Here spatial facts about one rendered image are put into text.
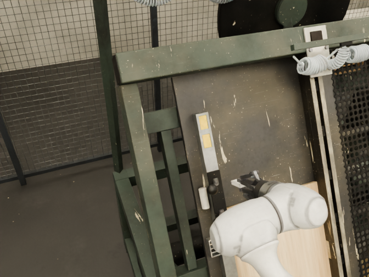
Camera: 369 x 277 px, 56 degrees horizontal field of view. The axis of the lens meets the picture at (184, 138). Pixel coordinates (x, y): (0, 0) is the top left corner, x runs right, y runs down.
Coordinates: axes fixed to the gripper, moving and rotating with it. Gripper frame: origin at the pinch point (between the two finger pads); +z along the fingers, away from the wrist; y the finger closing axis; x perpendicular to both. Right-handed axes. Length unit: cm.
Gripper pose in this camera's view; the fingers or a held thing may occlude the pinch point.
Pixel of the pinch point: (239, 183)
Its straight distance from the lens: 124.6
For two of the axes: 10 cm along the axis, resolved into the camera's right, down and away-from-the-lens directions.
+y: -1.9, -9.8, -1.1
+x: -9.4, 2.1, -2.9
